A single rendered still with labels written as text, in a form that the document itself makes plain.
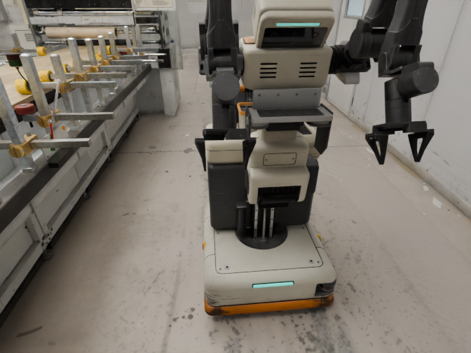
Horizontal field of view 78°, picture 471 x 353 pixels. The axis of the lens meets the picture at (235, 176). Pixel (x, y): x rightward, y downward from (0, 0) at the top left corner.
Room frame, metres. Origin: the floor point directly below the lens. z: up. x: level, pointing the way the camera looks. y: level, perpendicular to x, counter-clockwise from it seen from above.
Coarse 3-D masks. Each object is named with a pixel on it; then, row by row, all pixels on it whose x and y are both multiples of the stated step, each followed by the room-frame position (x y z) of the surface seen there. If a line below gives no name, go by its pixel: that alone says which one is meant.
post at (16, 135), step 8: (0, 80) 1.13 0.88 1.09; (0, 88) 1.11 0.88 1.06; (0, 96) 1.10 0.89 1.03; (0, 104) 1.10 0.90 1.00; (8, 104) 1.12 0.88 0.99; (0, 112) 1.10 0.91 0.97; (8, 112) 1.10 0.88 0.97; (8, 120) 1.10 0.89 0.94; (16, 120) 1.13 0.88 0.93; (8, 128) 1.10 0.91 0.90; (16, 128) 1.11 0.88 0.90; (16, 136) 1.10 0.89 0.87; (24, 160) 1.10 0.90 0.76; (32, 160) 1.13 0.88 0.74; (24, 168) 1.10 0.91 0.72
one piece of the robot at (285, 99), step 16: (256, 96) 0.91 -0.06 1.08; (272, 96) 0.92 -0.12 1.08; (288, 96) 0.92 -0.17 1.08; (304, 96) 0.93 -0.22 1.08; (320, 96) 0.93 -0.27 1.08; (256, 112) 0.88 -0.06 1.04; (272, 112) 0.88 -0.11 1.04; (288, 112) 0.88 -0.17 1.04; (304, 112) 0.88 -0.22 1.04; (320, 112) 0.88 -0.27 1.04; (256, 128) 0.84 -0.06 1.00; (272, 128) 0.93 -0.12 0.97; (288, 128) 0.94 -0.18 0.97; (320, 128) 0.93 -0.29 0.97; (320, 144) 0.91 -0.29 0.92
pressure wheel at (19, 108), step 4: (20, 104) 1.41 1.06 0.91; (24, 104) 1.40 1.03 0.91; (28, 104) 1.42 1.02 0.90; (32, 104) 1.41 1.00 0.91; (16, 108) 1.36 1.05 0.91; (20, 108) 1.36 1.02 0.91; (24, 108) 1.36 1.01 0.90; (28, 108) 1.38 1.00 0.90; (32, 108) 1.39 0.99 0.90; (16, 112) 1.37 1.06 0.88; (20, 112) 1.36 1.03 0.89; (24, 112) 1.36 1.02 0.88; (28, 112) 1.37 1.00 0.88; (32, 112) 1.39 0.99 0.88; (32, 124) 1.40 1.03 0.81
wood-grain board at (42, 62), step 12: (84, 48) 3.62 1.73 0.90; (96, 48) 3.62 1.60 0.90; (36, 60) 2.79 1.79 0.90; (48, 60) 2.79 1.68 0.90; (0, 72) 2.24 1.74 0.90; (12, 72) 2.24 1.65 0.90; (24, 72) 2.24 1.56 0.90; (72, 72) 2.24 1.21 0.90; (12, 84) 1.87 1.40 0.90; (12, 96) 1.59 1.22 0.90; (24, 96) 1.59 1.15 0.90
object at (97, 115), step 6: (36, 114) 1.40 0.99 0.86; (60, 114) 1.40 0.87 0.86; (66, 114) 1.40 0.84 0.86; (72, 114) 1.40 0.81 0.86; (78, 114) 1.40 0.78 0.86; (84, 114) 1.40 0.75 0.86; (90, 114) 1.41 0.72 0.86; (96, 114) 1.41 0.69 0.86; (102, 114) 1.41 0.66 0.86; (108, 114) 1.41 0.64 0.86; (24, 120) 1.38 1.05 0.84; (30, 120) 1.38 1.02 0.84; (36, 120) 1.39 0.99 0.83
